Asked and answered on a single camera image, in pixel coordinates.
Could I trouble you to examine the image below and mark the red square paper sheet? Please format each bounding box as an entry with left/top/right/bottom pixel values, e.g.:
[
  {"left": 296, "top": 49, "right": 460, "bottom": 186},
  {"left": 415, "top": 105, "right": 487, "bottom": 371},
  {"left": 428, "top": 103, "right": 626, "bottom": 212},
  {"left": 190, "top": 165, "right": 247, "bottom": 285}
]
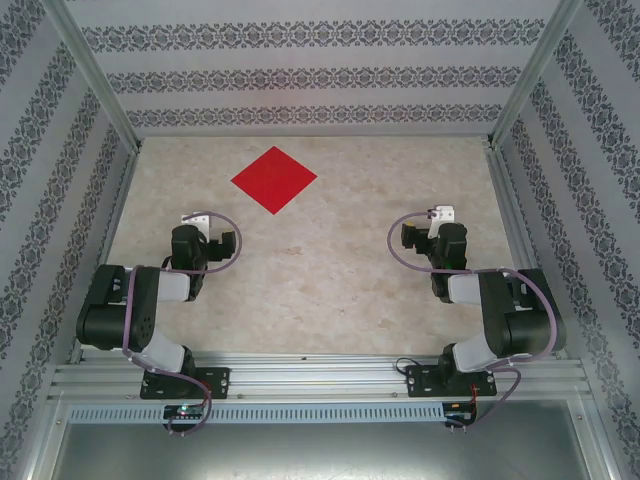
[{"left": 230, "top": 145, "right": 319, "bottom": 217}]

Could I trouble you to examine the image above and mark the grey sheet metal panel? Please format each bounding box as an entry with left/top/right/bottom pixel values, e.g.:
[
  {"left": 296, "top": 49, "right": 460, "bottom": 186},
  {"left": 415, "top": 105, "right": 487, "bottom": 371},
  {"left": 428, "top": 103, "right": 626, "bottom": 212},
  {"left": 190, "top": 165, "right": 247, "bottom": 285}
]
[{"left": 29, "top": 399, "right": 621, "bottom": 480}]

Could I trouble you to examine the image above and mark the small circuit board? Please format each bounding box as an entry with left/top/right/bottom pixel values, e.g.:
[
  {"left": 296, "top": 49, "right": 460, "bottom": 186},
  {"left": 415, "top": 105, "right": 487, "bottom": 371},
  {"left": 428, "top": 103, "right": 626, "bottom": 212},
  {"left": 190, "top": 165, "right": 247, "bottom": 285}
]
[
  {"left": 163, "top": 403, "right": 207, "bottom": 420},
  {"left": 443, "top": 401, "right": 479, "bottom": 424}
]

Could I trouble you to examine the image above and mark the purple cable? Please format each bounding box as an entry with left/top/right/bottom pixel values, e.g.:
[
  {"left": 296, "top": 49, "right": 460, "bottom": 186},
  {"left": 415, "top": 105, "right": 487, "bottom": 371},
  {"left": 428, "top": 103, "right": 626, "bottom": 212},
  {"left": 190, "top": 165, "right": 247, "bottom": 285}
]
[
  {"left": 387, "top": 209, "right": 561, "bottom": 426},
  {"left": 121, "top": 211, "right": 245, "bottom": 437}
]

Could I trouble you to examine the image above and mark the aluminium side rail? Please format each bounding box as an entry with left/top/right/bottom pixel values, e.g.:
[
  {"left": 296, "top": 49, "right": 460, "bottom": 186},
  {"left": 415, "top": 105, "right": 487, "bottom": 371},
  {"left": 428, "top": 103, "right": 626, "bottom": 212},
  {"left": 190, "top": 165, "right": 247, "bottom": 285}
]
[
  {"left": 483, "top": 139, "right": 569, "bottom": 360},
  {"left": 67, "top": 149, "right": 144, "bottom": 365}
]

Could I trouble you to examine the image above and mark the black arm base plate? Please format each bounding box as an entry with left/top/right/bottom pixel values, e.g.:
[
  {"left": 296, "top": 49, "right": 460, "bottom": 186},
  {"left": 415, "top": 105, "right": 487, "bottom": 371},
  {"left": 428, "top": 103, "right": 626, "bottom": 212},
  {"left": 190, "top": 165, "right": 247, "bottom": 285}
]
[
  {"left": 139, "top": 367, "right": 232, "bottom": 400},
  {"left": 404, "top": 363, "right": 499, "bottom": 399}
]

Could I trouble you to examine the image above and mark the aluminium mounting rail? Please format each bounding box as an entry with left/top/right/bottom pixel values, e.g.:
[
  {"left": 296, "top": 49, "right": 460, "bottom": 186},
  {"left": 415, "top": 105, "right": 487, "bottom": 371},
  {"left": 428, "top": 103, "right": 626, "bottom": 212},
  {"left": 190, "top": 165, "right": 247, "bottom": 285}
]
[{"left": 47, "top": 349, "right": 594, "bottom": 401}]

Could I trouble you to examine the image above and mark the slotted grey cable duct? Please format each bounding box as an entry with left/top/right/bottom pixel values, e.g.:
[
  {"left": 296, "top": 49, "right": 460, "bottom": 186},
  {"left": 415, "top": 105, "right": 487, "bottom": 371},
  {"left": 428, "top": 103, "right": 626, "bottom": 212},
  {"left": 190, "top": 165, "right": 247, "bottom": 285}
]
[{"left": 67, "top": 403, "right": 446, "bottom": 424}]

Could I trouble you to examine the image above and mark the aluminium frame post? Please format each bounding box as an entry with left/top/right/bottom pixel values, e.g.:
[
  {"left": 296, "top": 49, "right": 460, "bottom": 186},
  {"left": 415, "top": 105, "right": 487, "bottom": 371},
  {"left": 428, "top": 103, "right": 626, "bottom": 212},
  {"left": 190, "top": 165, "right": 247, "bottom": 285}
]
[
  {"left": 487, "top": 0, "right": 585, "bottom": 151},
  {"left": 38, "top": 0, "right": 142, "bottom": 154}
]

